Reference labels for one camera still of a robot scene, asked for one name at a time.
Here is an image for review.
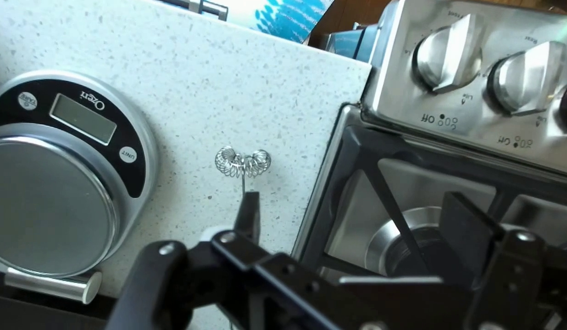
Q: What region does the round silver kitchen scale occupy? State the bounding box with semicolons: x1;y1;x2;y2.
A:
0;69;159;281

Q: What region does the silver drawer handle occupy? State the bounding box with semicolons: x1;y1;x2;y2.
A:
161;0;231;23

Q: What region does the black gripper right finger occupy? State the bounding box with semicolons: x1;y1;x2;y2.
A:
335;190;546;330

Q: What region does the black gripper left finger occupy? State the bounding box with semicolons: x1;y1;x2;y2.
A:
106;188;333;330

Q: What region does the metal spring coil stirrer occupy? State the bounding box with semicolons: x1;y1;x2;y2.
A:
212;144;273;195

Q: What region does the stainless steel gas range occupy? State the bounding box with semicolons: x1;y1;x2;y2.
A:
289;0;567;330

